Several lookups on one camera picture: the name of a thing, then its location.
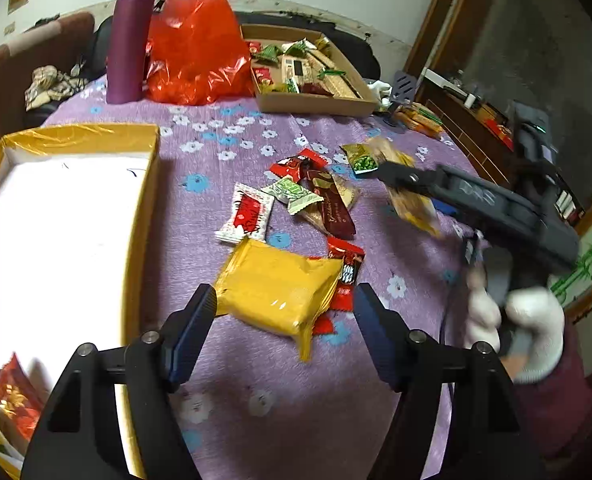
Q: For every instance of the red candy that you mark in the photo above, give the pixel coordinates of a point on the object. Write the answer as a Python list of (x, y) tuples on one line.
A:
[(293, 165)]

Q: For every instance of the purple bottle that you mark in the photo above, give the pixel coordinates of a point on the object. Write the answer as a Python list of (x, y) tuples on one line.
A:
[(128, 40)]

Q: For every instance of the white and red snack packet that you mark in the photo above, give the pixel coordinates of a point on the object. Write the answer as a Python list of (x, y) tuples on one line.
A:
[(246, 215)]

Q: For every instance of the red and gold packet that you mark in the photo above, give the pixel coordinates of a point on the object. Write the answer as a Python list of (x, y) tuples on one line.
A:
[(13, 395)]

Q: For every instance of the yellow snack packet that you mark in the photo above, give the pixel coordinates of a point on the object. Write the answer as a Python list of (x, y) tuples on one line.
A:
[(276, 285)]

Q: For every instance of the brown cardboard tray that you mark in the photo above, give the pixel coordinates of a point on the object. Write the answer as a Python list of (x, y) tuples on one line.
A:
[(316, 102)]

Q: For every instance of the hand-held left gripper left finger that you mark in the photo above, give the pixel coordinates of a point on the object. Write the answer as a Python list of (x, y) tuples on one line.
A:
[(196, 332)]

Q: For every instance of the wooden low cabinet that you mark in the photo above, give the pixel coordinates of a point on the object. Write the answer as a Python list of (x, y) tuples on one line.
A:
[(476, 125)]

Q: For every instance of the patterned cloth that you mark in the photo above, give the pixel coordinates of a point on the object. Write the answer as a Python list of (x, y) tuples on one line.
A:
[(51, 85)]

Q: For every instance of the white glove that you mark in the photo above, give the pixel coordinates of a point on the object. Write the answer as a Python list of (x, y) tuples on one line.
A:
[(378, 90)]

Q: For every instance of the brown sofa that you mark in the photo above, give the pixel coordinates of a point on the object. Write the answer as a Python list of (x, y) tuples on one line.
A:
[(6, 75)]

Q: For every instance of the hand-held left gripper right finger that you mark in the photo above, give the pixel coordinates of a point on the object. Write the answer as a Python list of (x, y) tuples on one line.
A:
[(376, 332)]

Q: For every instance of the pile of assorted snack packets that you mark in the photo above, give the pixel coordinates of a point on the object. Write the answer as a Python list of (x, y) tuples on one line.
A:
[(301, 67)]

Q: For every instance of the orange biscuit packet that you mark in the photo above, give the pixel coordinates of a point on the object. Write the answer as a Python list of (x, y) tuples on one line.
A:
[(418, 127)]

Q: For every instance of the green striped biscuit packet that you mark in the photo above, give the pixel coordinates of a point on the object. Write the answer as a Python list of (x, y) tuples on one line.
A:
[(426, 112)]

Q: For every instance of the purple floral tablecloth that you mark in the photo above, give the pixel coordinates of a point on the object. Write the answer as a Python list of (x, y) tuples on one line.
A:
[(201, 160)]

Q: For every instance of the grey phone stand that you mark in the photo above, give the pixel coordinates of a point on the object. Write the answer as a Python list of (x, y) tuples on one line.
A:
[(403, 85)]

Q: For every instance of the person's right forearm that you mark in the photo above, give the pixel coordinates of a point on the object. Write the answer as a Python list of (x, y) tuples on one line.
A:
[(561, 410)]

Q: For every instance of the tall red snack packet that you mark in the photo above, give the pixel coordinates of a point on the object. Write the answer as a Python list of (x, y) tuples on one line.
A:
[(350, 265)]

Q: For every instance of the gold green pea packet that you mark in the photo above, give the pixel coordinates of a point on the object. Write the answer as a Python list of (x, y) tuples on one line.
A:
[(363, 160)]

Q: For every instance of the red plastic bag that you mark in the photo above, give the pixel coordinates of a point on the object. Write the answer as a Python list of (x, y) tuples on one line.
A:
[(196, 45)]

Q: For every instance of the person's right hand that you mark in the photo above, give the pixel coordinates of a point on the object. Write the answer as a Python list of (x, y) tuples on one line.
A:
[(538, 330)]

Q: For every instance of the gold cardboard box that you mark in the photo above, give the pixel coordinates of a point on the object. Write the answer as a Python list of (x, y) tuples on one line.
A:
[(51, 220)]

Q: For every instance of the orange snack packet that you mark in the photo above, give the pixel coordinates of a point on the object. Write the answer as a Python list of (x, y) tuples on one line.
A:
[(413, 210)]

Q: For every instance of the dark red chocolate packet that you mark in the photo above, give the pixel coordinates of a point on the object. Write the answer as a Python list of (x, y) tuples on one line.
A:
[(333, 205)]

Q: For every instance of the clear biscuit packet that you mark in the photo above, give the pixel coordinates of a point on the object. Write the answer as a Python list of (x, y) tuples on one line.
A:
[(350, 194)]

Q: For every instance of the bamboo print panel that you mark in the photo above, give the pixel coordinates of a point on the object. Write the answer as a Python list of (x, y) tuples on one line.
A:
[(591, 260)]

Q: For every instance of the green and white candy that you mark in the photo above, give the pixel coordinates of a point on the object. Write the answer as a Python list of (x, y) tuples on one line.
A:
[(283, 191), (306, 201)]

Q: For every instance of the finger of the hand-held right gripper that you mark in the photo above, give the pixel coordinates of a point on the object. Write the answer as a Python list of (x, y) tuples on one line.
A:
[(411, 180)]

